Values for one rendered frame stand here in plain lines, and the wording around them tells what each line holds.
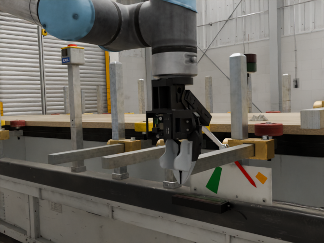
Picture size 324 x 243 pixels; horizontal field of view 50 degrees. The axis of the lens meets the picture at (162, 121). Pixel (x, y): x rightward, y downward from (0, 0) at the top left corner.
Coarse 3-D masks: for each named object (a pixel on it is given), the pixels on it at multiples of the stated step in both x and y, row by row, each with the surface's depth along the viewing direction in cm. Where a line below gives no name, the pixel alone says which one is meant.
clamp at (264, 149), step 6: (228, 138) 100; (252, 138) 97; (258, 138) 97; (228, 144) 98; (234, 144) 96; (240, 144) 95; (258, 144) 92; (264, 144) 91; (270, 144) 92; (258, 150) 92; (264, 150) 91; (270, 150) 92; (252, 156) 93; (258, 156) 92; (264, 156) 91; (270, 156) 92
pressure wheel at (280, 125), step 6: (258, 126) 101; (264, 126) 100; (270, 126) 99; (276, 126) 99; (282, 126) 101; (258, 132) 101; (264, 132) 100; (270, 132) 99; (276, 132) 99; (282, 132) 101; (270, 138) 102
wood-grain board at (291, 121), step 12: (12, 120) 221; (36, 120) 207; (48, 120) 200; (60, 120) 194; (84, 120) 183; (96, 120) 178; (108, 120) 173; (132, 120) 164; (144, 120) 160; (216, 120) 139; (228, 120) 137; (264, 120) 128; (276, 120) 126; (288, 120) 123; (252, 132) 111; (288, 132) 103; (300, 132) 101; (312, 132) 99
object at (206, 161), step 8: (248, 144) 93; (208, 152) 81; (216, 152) 81; (224, 152) 81; (232, 152) 84; (240, 152) 87; (248, 152) 90; (200, 160) 74; (208, 160) 76; (216, 160) 78; (224, 160) 81; (232, 160) 84; (200, 168) 74; (208, 168) 76
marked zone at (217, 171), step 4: (216, 168) 101; (220, 168) 100; (216, 172) 101; (220, 172) 100; (212, 176) 102; (216, 176) 101; (212, 180) 102; (216, 180) 101; (208, 184) 103; (212, 184) 102; (216, 184) 101; (208, 188) 103; (212, 188) 102; (216, 188) 101; (216, 192) 101
